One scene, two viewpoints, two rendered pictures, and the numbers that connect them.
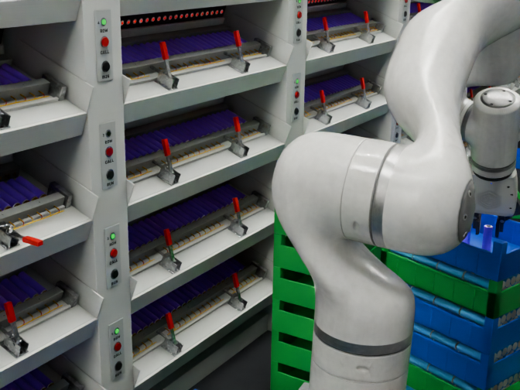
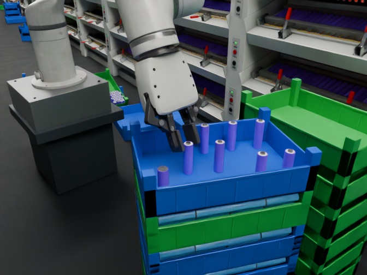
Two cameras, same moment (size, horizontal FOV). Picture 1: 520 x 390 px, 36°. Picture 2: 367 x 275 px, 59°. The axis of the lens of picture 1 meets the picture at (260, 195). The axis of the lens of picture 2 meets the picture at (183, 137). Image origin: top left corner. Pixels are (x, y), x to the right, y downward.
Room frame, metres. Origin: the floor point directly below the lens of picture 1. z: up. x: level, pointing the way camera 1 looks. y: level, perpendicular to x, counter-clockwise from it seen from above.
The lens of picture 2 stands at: (1.78, -0.94, 0.75)
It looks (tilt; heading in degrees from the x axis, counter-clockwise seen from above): 28 degrees down; 116
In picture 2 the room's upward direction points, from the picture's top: straight up
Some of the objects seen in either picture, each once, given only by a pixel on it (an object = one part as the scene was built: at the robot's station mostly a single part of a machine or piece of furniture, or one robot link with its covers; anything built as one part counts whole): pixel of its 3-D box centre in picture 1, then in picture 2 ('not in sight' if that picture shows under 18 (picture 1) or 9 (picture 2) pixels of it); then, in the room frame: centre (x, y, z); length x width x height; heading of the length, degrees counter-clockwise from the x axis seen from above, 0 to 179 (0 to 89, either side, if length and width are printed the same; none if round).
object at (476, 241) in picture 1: (466, 230); (216, 153); (1.61, -0.44, 0.44); 0.30 x 0.20 x 0.08; 40
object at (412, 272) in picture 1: (463, 265); (214, 187); (1.61, -0.44, 0.36); 0.30 x 0.20 x 0.08; 40
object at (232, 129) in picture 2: not in sight; (231, 135); (1.61, -0.36, 0.44); 0.02 x 0.02 x 0.06
